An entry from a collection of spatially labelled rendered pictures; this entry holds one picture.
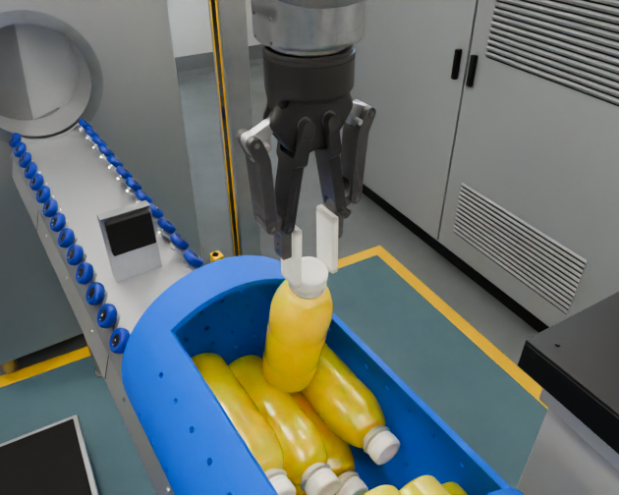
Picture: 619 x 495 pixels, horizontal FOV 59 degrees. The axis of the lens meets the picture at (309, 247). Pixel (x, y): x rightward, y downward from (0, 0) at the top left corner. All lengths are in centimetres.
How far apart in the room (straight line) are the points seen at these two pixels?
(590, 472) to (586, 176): 130
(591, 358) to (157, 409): 60
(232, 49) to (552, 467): 100
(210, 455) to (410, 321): 193
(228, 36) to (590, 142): 128
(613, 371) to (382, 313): 166
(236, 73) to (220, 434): 88
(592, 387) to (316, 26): 63
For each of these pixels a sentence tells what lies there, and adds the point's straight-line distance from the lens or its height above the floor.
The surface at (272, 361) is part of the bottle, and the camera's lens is 68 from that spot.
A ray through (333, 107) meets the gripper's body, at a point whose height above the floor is 148.
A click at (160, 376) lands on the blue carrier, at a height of 118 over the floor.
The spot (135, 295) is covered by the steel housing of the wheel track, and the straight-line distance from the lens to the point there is 117.
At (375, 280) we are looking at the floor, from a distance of 263.
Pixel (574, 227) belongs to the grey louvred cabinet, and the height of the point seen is 56.
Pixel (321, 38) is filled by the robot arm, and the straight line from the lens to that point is 43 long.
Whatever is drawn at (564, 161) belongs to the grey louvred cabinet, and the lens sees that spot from 214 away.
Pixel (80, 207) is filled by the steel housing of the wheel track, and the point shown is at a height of 93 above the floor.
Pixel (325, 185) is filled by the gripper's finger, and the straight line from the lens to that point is 54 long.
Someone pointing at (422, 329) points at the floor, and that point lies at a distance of 242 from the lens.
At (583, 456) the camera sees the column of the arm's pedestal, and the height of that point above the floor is 92.
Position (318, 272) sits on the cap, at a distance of 58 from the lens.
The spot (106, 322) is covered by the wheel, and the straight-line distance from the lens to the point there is 106.
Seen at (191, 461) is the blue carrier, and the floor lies 116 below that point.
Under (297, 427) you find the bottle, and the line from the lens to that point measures 69.
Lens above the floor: 166
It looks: 36 degrees down
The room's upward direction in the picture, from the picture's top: straight up
